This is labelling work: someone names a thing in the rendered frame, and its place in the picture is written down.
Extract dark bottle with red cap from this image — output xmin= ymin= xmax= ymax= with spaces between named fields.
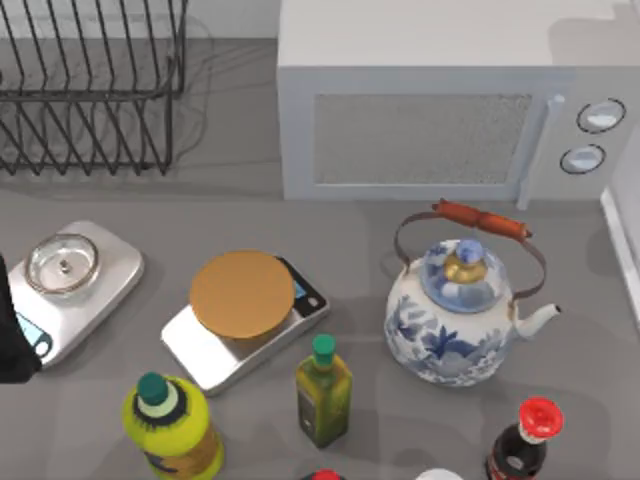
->
xmin=483 ymin=396 xmax=566 ymax=480

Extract blue and white teapot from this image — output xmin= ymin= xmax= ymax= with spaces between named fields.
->
xmin=383 ymin=198 xmax=563 ymax=388

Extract yellow-green bottle with green cap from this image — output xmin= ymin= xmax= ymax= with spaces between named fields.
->
xmin=121 ymin=371 xmax=225 ymax=480

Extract microwave oven door handle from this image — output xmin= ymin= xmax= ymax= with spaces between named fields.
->
xmin=516 ymin=95 xmax=566 ymax=211

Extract glass lid with knob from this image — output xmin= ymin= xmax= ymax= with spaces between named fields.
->
xmin=24 ymin=232 xmax=101 ymax=299

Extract black wire dish rack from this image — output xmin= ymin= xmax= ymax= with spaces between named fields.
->
xmin=0 ymin=0 xmax=190 ymax=177

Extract round wooden coaster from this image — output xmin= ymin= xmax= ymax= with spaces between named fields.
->
xmin=189 ymin=250 xmax=296 ymax=341

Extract pale microwave oven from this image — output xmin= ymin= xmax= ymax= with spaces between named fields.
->
xmin=276 ymin=0 xmax=640 ymax=203

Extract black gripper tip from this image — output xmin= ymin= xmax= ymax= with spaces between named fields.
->
xmin=0 ymin=255 xmax=43 ymax=385

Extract olive oil bottle green cap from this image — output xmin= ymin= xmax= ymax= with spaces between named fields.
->
xmin=295 ymin=334 xmax=353 ymax=447

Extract silver kitchen scale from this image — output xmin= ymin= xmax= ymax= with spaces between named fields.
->
xmin=6 ymin=220 xmax=145 ymax=371

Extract round microwave knob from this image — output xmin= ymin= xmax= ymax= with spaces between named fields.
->
xmin=559 ymin=143 xmax=607 ymax=176
xmin=576 ymin=98 xmax=627 ymax=135

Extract silver scale with black panel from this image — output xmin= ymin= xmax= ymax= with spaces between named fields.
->
xmin=160 ymin=254 xmax=332 ymax=398

